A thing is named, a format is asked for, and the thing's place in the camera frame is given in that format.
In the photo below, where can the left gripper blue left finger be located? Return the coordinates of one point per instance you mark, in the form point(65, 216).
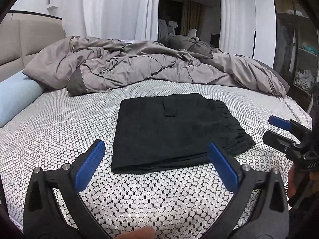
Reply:
point(42, 217)

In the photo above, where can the beige padded headboard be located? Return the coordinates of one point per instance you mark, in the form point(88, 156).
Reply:
point(23, 35)

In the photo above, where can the right hand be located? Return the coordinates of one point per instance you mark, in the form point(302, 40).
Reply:
point(291, 182)

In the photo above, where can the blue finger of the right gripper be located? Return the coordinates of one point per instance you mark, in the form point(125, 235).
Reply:
point(296, 129)
point(282, 144)

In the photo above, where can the grey rumpled duvet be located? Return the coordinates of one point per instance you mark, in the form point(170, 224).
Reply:
point(92, 65)

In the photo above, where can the light blue pillow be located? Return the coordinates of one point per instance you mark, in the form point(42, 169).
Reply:
point(17, 92)

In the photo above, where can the white honeycomb mattress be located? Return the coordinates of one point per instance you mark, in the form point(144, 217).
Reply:
point(181, 203)

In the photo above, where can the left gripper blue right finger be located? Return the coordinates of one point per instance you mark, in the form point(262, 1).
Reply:
point(270, 215)

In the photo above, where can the white curtain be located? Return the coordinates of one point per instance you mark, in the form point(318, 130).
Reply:
point(120, 19)

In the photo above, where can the dark wardrobe shelf unit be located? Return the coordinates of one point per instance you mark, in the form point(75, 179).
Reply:
point(296, 55)

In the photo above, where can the left hand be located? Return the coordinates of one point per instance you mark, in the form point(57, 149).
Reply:
point(143, 233)

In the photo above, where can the black pants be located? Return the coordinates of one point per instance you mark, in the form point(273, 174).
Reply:
point(172, 132)

